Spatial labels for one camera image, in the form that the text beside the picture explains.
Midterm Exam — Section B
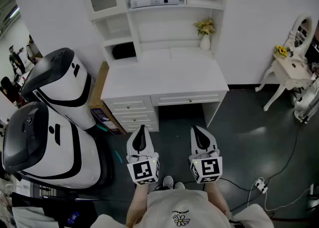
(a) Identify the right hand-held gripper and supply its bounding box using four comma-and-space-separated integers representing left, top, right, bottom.
188, 125, 223, 184

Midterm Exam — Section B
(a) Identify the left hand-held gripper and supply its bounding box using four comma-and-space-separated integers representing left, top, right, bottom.
126, 124, 160, 186

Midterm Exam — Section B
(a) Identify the person's left forearm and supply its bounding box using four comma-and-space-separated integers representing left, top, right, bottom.
126, 184, 150, 228

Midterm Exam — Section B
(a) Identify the person's right forearm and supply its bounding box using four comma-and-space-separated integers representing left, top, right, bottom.
204, 183, 231, 217

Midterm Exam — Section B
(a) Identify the white desk with hutch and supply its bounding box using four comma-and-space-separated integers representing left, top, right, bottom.
77, 0, 230, 133

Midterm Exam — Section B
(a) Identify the person's left grey shoe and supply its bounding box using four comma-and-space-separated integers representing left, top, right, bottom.
162, 175, 174, 190

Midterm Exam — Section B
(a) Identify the brown cardboard box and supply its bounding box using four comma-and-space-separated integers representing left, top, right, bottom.
88, 61, 128, 136

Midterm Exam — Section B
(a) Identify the person's white daisy shirt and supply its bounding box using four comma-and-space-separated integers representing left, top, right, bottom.
91, 188, 275, 228

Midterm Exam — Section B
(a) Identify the white power strip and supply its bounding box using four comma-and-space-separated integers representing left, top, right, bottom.
254, 178, 269, 194

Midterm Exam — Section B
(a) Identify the white and black robot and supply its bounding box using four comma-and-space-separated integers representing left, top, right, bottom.
19, 47, 97, 130
1, 101, 115, 190

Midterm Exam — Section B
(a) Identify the black equipment case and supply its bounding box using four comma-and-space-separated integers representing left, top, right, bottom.
11, 192, 98, 228

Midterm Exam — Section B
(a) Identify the white vase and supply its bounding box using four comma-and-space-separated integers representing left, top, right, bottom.
199, 34, 211, 51

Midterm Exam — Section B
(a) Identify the white ornate stool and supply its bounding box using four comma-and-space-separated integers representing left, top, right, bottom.
293, 77, 319, 124

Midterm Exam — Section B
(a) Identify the white ornate dressing table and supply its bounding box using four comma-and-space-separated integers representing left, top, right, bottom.
254, 12, 319, 112

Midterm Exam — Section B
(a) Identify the yellow flower bouquet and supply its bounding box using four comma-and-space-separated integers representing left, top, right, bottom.
194, 19, 216, 36

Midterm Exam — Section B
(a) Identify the yellow sunflower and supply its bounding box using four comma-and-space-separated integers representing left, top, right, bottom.
275, 45, 289, 57

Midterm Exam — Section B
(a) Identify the white cloth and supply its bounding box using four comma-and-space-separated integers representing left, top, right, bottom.
12, 207, 57, 228

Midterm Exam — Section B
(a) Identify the white projector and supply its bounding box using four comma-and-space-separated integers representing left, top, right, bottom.
130, 0, 180, 8

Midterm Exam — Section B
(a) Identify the black floor cable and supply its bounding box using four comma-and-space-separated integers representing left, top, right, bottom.
219, 177, 251, 192
264, 122, 304, 185

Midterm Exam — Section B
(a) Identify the white floor cable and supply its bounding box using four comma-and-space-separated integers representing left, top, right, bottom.
263, 188, 312, 212

